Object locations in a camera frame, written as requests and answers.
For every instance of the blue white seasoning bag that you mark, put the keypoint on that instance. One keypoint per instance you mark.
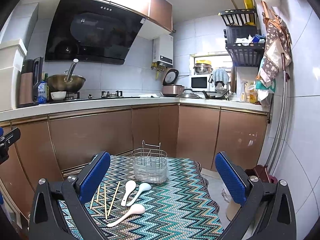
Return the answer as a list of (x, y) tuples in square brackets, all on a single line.
[(42, 93)]

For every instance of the steel pot lid on counter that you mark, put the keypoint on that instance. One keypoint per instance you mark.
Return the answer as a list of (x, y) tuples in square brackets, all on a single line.
[(188, 94)]

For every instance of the brown lower kitchen cabinets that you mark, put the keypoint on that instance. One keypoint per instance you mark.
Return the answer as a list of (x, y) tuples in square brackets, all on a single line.
[(51, 146)]

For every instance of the wire utensil holder basket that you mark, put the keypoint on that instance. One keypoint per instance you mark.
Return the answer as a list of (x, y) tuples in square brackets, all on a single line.
[(150, 163)]

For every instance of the white water heater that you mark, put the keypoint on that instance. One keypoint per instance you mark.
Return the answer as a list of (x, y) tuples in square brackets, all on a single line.
[(162, 52)]

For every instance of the steel wok with handle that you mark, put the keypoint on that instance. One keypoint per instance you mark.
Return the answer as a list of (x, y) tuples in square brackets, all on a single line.
[(67, 82)]

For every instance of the brown floral hanging apron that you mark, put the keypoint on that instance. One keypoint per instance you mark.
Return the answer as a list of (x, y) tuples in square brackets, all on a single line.
[(277, 55)]

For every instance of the black wall storage rack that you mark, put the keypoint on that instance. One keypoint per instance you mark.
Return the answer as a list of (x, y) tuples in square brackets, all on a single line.
[(244, 42)]

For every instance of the zigzag patterned table cloth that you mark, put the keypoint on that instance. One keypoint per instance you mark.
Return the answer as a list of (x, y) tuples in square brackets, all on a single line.
[(180, 208)]

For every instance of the dark red dustpan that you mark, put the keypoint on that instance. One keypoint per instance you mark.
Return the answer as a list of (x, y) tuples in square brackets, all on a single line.
[(261, 172)]

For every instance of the white microwave oven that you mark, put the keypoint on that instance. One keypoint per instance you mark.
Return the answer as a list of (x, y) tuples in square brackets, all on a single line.
[(200, 82)]

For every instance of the wooden chopstick leftmost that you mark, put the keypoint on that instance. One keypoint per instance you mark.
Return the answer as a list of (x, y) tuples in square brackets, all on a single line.
[(95, 198)]

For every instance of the black range hood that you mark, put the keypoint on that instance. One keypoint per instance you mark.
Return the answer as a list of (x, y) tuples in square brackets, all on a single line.
[(92, 31)]

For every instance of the white ceramic spoon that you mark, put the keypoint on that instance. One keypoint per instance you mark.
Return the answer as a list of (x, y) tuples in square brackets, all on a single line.
[(129, 187), (142, 188), (135, 209)]

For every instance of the blue grey hanging towel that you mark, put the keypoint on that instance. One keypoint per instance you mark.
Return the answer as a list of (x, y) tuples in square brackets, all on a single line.
[(220, 75)]

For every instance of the white bowl on stove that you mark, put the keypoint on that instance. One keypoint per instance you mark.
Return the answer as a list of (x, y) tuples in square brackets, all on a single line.
[(59, 95)]

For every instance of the white storage box left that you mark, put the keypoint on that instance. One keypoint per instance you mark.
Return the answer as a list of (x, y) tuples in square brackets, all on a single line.
[(13, 53)]

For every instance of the steel pot on microwave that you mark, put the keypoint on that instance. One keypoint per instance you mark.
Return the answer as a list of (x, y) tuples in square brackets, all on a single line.
[(202, 68)]

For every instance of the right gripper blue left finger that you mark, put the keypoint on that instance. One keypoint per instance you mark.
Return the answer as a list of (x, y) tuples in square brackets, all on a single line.
[(79, 189)]

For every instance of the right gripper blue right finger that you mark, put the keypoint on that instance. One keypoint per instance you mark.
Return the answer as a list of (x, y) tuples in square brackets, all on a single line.
[(238, 183)]

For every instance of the yellow roll on rack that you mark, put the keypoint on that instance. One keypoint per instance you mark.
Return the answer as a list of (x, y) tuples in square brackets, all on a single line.
[(249, 5)]

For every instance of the gas stove top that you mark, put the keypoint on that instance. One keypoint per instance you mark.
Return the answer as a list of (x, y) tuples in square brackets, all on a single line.
[(70, 97)]

